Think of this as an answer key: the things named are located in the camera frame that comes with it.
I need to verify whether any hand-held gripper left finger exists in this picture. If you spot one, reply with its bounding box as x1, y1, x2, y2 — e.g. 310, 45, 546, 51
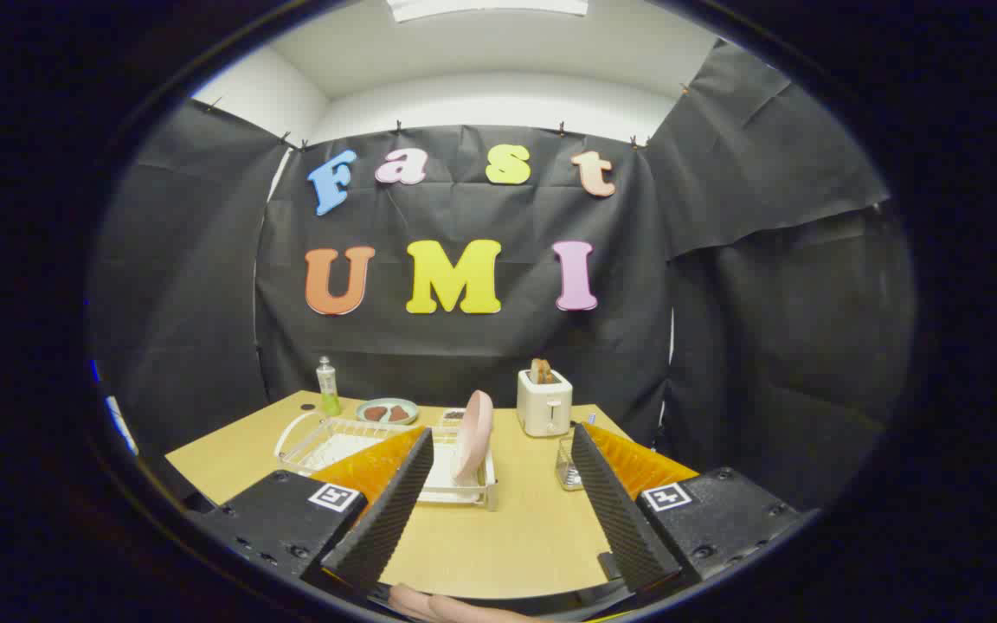
190, 426, 435, 598

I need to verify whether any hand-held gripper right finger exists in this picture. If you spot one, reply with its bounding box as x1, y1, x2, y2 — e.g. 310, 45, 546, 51
570, 422, 802, 598

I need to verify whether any metal wire basket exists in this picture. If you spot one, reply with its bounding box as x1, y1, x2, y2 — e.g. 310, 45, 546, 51
556, 437, 586, 491

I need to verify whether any white wire dish rack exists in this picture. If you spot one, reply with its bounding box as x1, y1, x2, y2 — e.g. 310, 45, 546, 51
273, 411, 499, 511

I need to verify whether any pink plate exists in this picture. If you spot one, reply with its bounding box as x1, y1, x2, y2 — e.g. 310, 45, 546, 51
451, 389, 495, 483

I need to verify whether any pale green plate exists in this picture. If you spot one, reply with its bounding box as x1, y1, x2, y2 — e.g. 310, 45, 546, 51
356, 398, 420, 426

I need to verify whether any white toaster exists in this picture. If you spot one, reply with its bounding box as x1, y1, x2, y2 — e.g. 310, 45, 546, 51
516, 369, 574, 438

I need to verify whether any green liquid soap bottle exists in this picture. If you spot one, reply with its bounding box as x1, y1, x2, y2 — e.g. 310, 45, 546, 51
316, 356, 342, 417

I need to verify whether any black backdrop cloth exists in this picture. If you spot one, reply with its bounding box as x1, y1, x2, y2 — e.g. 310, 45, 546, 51
87, 39, 915, 520

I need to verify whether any ceiling light panel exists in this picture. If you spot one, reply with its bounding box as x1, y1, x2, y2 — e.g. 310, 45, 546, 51
386, 0, 590, 22

